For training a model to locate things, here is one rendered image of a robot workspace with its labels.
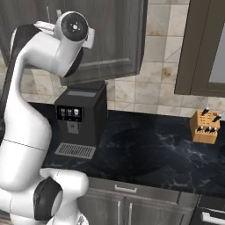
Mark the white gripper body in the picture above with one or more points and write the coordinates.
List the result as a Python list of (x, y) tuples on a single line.
[(90, 38)]

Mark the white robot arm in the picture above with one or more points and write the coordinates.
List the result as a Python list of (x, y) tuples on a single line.
[(26, 123)]

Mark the dark wood cabinet door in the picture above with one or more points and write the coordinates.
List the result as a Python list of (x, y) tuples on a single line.
[(114, 32), (26, 11)]

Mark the grey base cabinet door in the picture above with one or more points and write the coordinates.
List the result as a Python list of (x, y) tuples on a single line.
[(155, 214), (101, 209)]

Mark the black coffee machine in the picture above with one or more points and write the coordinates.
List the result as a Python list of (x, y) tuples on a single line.
[(85, 117)]

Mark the wooden knife block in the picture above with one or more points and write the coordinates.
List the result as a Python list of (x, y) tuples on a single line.
[(205, 132)]

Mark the grey drawer front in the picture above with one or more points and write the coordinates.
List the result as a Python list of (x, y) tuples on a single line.
[(152, 192)]

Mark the black oven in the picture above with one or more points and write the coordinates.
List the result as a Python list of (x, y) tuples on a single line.
[(209, 211)]

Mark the glass fronted wall cabinet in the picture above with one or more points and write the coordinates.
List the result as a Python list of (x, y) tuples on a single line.
[(202, 47)]

